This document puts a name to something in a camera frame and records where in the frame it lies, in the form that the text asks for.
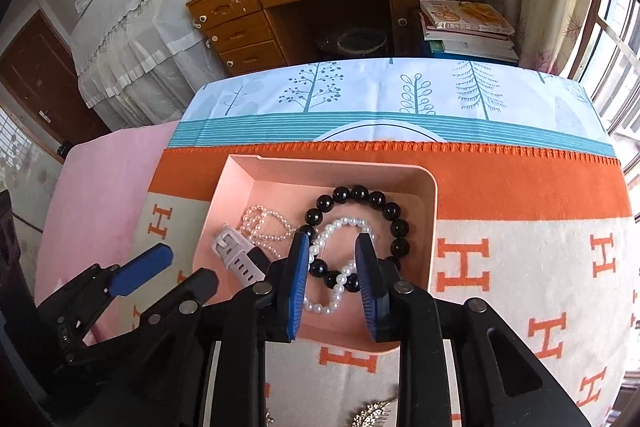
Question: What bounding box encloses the pink blanket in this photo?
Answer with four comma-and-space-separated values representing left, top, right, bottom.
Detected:
34, 122, 181, 343

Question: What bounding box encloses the black bead bracelet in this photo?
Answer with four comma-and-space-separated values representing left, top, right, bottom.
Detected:
299, 185, 411, 293

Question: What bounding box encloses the window frame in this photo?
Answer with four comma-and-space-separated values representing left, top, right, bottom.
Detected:
570, 0, 640, 118

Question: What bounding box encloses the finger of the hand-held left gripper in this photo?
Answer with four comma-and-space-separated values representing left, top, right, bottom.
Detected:
65, 268, 220, 365
37, 243, 173, 350

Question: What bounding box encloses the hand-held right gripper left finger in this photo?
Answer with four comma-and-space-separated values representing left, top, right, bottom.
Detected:
197, 232, 311, 427

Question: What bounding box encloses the pink plastic tray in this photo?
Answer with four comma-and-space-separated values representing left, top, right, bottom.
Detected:
192, 154, 438, 352

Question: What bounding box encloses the round basket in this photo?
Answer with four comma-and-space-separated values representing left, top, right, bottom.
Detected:
315, 24, 388, 55

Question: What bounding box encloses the white pearl bracelet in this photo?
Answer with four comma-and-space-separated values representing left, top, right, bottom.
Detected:
302, 217, 375, 315

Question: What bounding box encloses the white lace cover cloth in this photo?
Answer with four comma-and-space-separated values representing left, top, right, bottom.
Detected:
70, 0, 216, 128

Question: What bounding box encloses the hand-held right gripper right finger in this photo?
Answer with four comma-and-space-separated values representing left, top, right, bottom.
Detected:
354, 234, 592, 427

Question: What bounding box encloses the small pink pearl necklace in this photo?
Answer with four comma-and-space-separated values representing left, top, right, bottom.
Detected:
241, 204, 296, 253

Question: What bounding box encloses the blue tree print sheet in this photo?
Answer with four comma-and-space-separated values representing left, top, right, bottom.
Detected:
170, 59, 618, 158

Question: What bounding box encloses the brown wooden door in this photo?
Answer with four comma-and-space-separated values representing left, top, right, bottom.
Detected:
0, 9, 108, 162

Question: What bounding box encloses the orange and white blanket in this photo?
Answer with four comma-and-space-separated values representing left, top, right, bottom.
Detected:
132, 142, 623, 427

